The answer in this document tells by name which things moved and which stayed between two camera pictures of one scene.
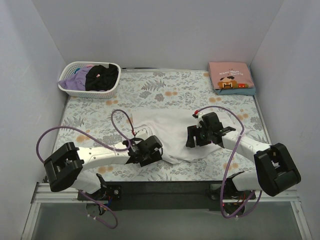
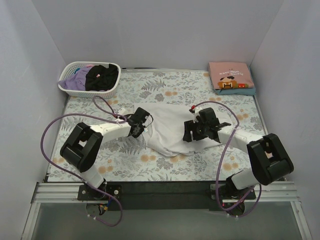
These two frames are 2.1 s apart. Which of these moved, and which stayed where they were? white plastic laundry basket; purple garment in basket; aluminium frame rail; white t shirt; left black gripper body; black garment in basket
Moved: left black gripper body; white t shirt
Stayed: aluminium frame rail; white plastic laundry basket; black garment in basket; purple garment in basket
